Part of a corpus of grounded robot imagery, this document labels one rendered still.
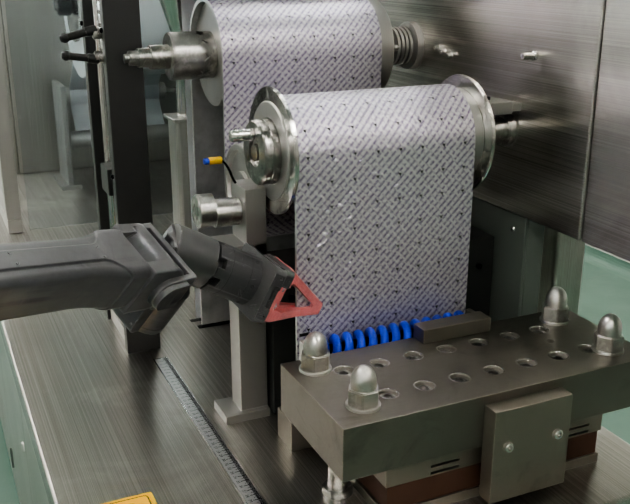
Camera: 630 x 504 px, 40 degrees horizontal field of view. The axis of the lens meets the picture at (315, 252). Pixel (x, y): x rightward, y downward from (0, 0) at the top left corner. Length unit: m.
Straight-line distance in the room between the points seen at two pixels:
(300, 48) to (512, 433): 0.58
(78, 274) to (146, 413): 0.44
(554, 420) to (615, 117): 0.34
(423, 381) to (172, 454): 0.32
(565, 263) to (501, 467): 0.51
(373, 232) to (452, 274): 0.13
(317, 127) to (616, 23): 0.34
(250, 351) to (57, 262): 0.41
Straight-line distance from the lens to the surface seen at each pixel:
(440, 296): 1.11
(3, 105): 1.92
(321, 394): 0.93
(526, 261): 1.20
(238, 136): 1.00
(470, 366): 1.00
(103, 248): 0.82
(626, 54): 1.02
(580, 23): 1.07
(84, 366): 1.32
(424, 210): 1.06
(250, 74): 1.19
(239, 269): 0.95
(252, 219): 1.04
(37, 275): 0.74
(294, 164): 0.96
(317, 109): 0.99
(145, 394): 1.23
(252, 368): 1.12
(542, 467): 1.01
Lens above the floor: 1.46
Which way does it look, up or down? 19 degrees down
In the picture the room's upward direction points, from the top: straight up
